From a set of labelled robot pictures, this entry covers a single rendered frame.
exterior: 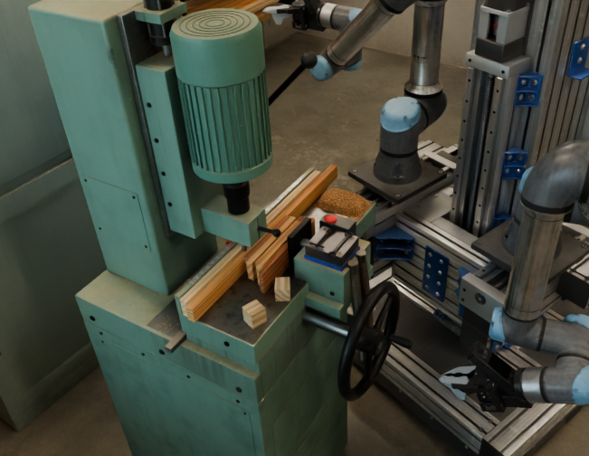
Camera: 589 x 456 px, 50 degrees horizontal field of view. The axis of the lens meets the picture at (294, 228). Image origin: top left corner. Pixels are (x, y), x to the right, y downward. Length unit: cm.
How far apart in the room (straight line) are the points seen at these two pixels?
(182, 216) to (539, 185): 77
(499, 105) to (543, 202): 54
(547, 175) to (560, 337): 38
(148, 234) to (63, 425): 115
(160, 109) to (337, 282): 55
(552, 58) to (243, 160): 84
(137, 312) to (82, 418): 95
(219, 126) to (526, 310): 74
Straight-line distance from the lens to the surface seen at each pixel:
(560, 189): 126
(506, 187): 195
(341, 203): 171
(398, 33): 496
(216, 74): 121
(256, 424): 159
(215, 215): 147
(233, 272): 151
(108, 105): 141
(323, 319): 153
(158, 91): 134
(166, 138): 139
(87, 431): 250
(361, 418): 237
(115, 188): 154
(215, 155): 130
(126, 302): 170
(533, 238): 133
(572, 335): 147
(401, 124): 190
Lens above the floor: 192
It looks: 37 degrees down
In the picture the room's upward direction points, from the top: 4 degrees counter-clockwise
